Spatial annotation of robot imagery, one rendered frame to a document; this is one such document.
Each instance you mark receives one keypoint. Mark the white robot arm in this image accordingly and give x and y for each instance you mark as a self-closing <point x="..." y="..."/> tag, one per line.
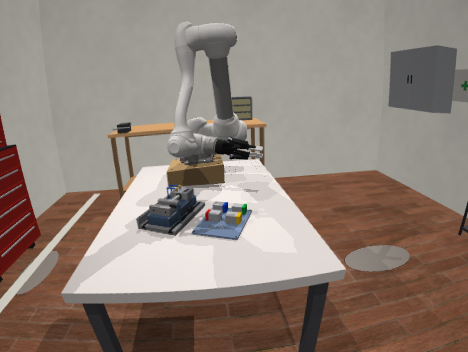
<point x="215" y="39"/>

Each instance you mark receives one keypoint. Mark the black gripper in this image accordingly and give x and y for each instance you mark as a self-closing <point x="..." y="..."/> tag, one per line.
<point x="228" y="147"/>

